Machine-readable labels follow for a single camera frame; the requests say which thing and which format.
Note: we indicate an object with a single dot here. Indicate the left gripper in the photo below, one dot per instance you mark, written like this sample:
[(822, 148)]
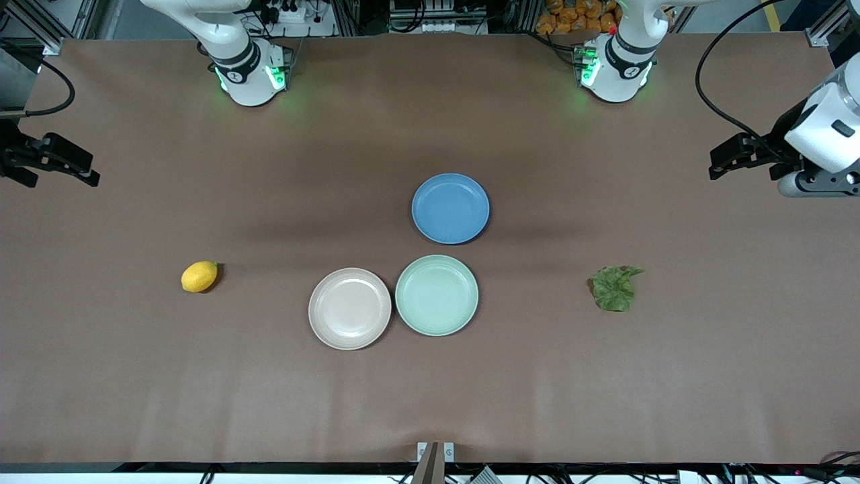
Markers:
[(780, 140)]

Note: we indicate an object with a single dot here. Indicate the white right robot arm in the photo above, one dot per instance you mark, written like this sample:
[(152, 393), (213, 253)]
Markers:
[(245, 74)]

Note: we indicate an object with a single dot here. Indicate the blue plate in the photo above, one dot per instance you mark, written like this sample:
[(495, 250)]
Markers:
[(450, 208)]

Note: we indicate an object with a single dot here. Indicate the white power strip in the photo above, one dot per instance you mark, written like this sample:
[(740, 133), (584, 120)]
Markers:
[(295, 28)]

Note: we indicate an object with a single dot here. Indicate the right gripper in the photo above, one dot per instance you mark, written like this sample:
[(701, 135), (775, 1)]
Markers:
[(11, 153)]

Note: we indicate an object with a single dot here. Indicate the bag of orange snacks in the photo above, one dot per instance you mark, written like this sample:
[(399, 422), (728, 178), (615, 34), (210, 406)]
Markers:
[(578, 17)]

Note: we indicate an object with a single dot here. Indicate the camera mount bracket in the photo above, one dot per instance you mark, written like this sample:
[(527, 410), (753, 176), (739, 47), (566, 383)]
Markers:
[(430, 464)]

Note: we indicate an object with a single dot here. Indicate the aluminium frame profile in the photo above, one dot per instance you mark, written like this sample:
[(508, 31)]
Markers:
[(47, 27), (826, 30)]

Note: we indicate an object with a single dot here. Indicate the beige plate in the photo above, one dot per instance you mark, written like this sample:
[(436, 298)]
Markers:
[(349, 309)]

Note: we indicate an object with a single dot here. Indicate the yellow lemon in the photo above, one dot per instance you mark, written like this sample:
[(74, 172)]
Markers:
[(199, 277)]

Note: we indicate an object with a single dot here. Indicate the light green plate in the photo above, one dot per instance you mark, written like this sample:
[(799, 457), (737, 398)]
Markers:
[(437, 296)]

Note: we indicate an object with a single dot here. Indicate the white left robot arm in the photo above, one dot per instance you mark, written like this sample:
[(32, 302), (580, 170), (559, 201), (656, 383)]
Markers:
[(618, 74)]

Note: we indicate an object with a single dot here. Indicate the green lettuce leaf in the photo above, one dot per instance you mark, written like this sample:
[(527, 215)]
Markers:
[(613, 290)]

